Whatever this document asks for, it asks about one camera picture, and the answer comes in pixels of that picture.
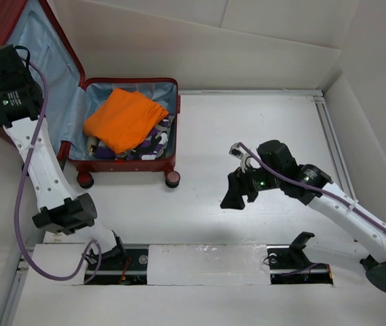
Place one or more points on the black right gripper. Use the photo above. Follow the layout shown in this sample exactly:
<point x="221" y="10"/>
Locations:
<point x="238" y="186"/>

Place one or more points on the red hard-shell suitcase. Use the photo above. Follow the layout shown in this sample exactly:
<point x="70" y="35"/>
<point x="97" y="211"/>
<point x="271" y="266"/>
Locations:
<point x="73" y="97"/>

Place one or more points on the purple camouflage garment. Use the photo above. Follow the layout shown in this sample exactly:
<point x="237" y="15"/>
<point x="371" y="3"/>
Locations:
<point x="152" y="148"/>

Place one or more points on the cream pump lotion bottle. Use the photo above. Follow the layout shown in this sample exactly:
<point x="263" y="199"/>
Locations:
<point x="92" y="145"/>

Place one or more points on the orange garment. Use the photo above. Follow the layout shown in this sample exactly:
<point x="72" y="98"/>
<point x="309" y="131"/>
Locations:
<point x="124" y="120"/>

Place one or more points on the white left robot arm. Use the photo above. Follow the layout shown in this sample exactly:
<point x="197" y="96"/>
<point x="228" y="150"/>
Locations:
<point x="61" y="209"/>

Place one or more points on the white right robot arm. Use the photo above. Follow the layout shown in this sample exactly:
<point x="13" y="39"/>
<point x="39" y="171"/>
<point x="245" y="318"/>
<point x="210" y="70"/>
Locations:
<point x="366" y="252"/>

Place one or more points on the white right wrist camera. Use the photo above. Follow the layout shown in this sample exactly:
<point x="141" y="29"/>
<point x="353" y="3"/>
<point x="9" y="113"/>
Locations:
<point x="245" y="159"/>

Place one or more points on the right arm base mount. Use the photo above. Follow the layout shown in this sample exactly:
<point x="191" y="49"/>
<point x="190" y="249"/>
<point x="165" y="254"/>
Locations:
<point x="288" y="265"/>

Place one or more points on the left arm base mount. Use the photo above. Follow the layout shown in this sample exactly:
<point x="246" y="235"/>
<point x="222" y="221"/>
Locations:
<point x="131" y="270"/>

